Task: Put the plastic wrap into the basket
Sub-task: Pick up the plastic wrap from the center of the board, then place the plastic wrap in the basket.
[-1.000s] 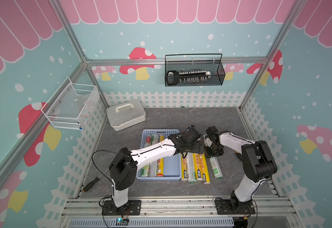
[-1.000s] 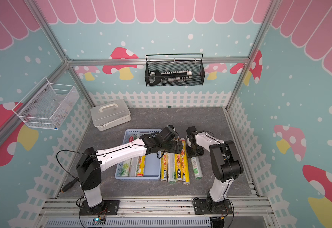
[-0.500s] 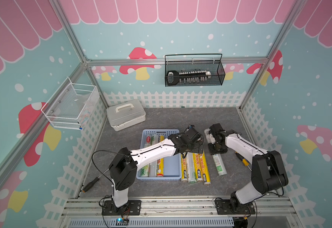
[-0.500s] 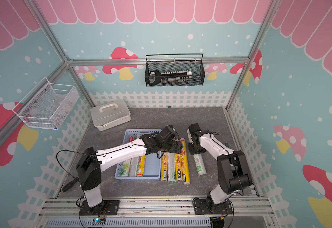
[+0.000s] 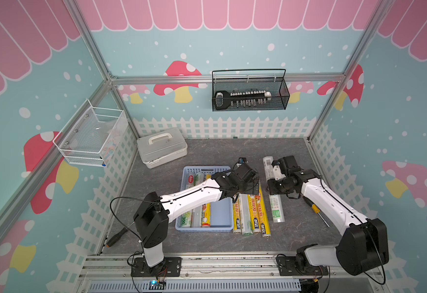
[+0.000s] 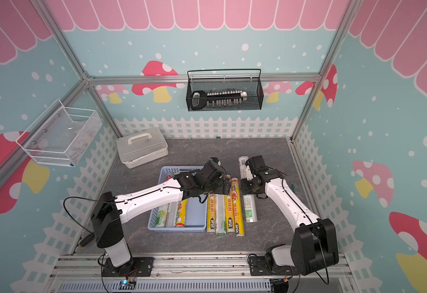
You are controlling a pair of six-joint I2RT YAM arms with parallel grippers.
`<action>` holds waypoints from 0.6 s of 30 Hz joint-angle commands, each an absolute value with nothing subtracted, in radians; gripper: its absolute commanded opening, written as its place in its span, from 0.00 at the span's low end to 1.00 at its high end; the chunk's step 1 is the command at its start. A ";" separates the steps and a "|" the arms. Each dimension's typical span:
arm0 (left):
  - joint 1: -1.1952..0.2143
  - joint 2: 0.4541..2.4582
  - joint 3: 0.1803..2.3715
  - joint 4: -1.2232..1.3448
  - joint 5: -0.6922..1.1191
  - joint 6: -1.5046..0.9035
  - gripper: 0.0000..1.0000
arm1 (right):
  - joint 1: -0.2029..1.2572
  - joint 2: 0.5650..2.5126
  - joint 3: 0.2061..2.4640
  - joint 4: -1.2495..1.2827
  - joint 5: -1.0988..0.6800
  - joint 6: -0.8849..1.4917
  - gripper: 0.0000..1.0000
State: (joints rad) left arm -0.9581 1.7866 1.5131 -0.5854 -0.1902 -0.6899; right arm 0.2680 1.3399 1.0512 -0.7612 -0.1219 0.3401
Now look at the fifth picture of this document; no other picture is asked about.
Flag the white clear wrap roll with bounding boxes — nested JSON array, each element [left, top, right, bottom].
[[263, 156, 285, 223]]

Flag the yellow red wrap roll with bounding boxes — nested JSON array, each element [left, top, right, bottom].
[[232, 200, 241, 233]]

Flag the yellow blue-label wrap roll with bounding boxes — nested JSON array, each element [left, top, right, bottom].
[[256, 184, 271, 238]]

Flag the light blue plastic basket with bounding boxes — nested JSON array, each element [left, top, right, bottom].
[[175, 166, 234, 233]]

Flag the clear green wrap roll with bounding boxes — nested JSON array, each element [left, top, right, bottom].
[[239, 194, 252, 236]]

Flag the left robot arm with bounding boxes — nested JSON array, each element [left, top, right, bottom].
[[124, 162, 259, 269]]

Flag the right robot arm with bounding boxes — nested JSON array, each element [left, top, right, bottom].
[[263, 156, 389, 285]]

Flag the yellow black screwdriver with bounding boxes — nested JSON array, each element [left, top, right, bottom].
[[303, 197, 330, 228]]

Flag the black socket bit holder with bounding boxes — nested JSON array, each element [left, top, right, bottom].
[[213, 90, 272, 111]]

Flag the white plastic storage box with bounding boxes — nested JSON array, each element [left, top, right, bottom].
[[137, 128, 188, 169]]

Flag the small green circuit board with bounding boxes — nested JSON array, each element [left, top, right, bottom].
[[149, 280, 166, 291]]

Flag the black orange screwdriver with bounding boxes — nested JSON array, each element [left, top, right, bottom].
[[105, 228, 128, 247]]

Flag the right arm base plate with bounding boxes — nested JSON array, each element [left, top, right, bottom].
[[275, 253, 329, 279]]

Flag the black wire mesh basket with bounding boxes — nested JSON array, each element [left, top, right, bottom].
[[212, 68, 290, 112]]

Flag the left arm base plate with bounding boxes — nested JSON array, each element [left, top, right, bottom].
[[127, 257, 182, 278]]

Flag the grey slotted cable duct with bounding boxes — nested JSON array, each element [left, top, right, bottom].
[[88, 279, 302, 293]]

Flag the white wire mesh basket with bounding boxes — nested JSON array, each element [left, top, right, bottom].
[[53, 100, 129, 167]]

